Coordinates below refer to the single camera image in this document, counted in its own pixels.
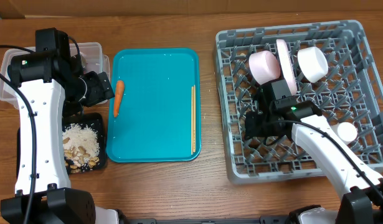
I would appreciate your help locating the wooden chopstick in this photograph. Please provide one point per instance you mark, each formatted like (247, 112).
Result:
(194, 117)
(192, 124)

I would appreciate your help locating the peanuts and rice scraps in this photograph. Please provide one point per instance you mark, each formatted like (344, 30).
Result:
(81, 148)

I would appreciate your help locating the grey dishwasher rack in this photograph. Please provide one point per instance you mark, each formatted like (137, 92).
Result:
(351, 92)

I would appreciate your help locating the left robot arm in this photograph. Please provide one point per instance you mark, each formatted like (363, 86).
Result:
(50, 84)

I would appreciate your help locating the pink bowl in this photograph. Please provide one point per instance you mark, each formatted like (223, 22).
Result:
(264, 67)

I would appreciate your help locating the orange carrot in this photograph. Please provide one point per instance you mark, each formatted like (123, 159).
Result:
(119, 91)

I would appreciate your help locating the wooden chopstick right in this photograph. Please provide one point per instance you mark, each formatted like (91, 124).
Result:
(194, 117)

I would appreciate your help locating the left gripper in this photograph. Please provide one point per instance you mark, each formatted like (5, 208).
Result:
(101, 88)

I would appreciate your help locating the white cup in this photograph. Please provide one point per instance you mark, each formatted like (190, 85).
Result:
(345, 131)

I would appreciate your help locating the wooden chopstick left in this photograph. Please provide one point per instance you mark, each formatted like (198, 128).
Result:
(192, 124)

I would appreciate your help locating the black tray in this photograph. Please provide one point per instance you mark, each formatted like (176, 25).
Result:
(94, 121)

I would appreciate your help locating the teal serving tray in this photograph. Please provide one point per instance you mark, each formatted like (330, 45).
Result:
(154, 120)

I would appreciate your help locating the white bowl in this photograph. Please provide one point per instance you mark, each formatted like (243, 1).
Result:
(313, 63)

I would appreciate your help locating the clear plastic bin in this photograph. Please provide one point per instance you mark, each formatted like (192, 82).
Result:
(92, 56)

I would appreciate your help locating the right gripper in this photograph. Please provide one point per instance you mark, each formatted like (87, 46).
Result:
(253, 130)

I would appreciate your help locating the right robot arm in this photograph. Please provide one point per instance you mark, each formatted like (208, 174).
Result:
(359, 187)

